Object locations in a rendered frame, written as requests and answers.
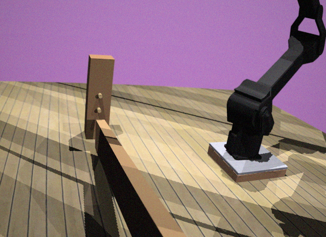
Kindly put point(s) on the short wooden post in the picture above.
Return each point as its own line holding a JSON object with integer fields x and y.
{"x": 98, "y": 92}

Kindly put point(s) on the long wooden rail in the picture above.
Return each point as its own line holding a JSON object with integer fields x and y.
{"x": 141, "y": 209}

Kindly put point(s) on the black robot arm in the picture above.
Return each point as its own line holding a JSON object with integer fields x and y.
{"x": 249, "y": 107}

